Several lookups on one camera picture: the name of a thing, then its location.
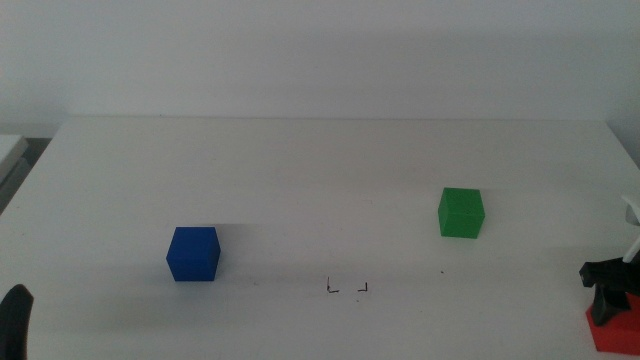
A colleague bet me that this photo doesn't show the green cube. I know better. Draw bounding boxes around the green cube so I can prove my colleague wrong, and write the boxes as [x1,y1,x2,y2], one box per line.
[437,187,486,240]

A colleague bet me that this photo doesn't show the blue cube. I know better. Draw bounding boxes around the blue cube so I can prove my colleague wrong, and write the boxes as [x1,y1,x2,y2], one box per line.
[165,226,222,283]

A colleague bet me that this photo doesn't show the red cube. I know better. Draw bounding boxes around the red cube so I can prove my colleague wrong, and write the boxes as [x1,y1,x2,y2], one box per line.
[585,292,640,357]

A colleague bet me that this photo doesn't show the white side table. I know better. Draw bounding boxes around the white side table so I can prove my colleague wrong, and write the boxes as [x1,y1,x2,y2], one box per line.
[0,133,30,214]

